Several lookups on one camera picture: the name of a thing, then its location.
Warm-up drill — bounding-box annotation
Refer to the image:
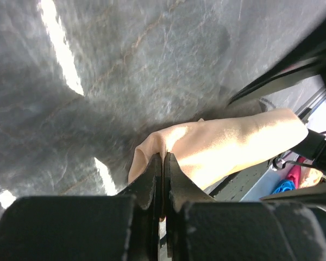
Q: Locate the magenta cloth off table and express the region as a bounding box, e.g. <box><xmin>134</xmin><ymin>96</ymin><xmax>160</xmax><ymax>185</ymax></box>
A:
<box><xmin>285</xmin><ymin>165</ymin><xmax>307</xmax><ymax>189</ymax></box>

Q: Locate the blue cloth off table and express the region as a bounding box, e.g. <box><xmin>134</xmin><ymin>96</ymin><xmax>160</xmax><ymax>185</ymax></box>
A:
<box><xmin>272</xmin><ymin>179</ymin><xmax>296</xmax><ymax>194</ymax></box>

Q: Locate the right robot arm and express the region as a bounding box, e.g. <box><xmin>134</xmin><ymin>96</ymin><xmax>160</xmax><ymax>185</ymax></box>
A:
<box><xmin>229</xmin><ymin>18</ymin><xmax>326</xmax><ymax>174</ymax></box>

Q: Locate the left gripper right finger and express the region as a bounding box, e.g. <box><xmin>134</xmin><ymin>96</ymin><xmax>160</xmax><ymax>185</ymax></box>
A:
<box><xmin>164</xmin><ymin>154</ymin><xmax>326</xmax><ymax>260</ymax></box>

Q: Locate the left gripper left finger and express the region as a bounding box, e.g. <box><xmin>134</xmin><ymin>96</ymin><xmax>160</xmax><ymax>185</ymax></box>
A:
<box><xmin>0</xmin><ymin>154</ymin><xmax>162</xmax><ymax>260</ymax></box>

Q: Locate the peach satin napkin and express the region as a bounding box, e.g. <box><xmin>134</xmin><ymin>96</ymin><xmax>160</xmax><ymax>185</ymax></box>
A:
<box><xmin>128</xmin><ymin>108</ymin><xmax>308</xmax><ymax>189</ymax></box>

